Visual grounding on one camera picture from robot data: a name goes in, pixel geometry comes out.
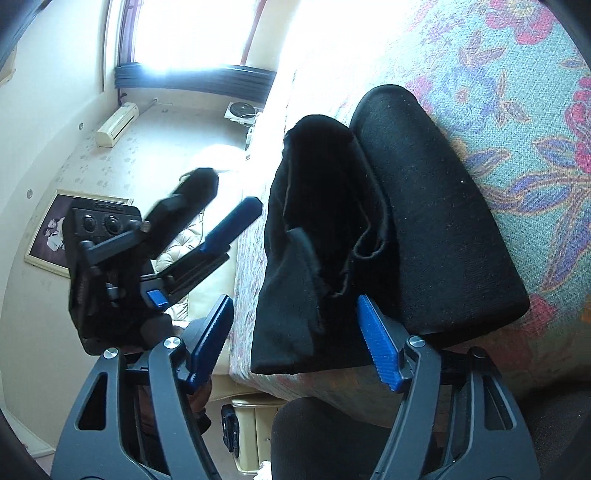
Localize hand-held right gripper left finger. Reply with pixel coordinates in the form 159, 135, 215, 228
51, 294, 236, 480

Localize framed wall picture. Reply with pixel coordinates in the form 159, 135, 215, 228
24, 188, 134, 280

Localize person's dark trouser leg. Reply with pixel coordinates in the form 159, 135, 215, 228
270, 397, 402, 480

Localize white wall air conditioner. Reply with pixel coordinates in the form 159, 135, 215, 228
95, 102, 139, 148

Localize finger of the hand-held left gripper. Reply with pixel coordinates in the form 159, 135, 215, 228
157, 196, 264, 305
141, 167, 220, 260

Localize cream nightstand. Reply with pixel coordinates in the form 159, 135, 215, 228
221, 392, 282, 476

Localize dark blue curtain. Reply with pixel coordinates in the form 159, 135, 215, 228
113, 65, 278, 103

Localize white box fan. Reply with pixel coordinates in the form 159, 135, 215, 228
224, 100, 259, 126

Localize black pants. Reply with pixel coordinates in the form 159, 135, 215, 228
249, 84, 531, 376

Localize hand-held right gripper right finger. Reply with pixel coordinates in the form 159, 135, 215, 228
356, 294, 541, 480

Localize window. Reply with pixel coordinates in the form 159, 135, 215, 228
106, 0, 296, 75

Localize floral bedspread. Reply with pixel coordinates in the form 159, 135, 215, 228
228, 0, 591, 430

